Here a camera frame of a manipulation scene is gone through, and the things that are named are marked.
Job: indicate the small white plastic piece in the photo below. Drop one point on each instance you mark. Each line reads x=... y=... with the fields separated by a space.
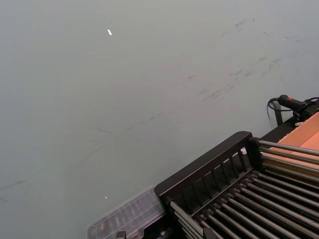
x=243 y=151

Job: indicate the black rack with steel bars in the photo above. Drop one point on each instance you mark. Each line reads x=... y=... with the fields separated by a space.
x=204 y=171

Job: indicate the clear plastic case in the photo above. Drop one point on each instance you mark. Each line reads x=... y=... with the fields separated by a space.
x=129 y=214

